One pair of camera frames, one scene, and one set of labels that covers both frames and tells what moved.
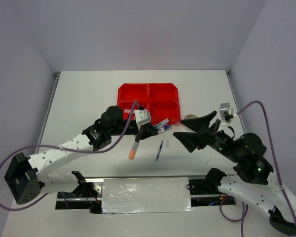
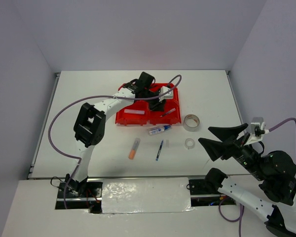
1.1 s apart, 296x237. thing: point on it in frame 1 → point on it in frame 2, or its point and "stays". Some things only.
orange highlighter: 133,150 stays
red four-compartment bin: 161,100 stays
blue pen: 159,150 stays
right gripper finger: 191,140 → 216,149
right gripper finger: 201,123 → 224,134
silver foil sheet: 146,195 stays
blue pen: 166,121 → 168,112
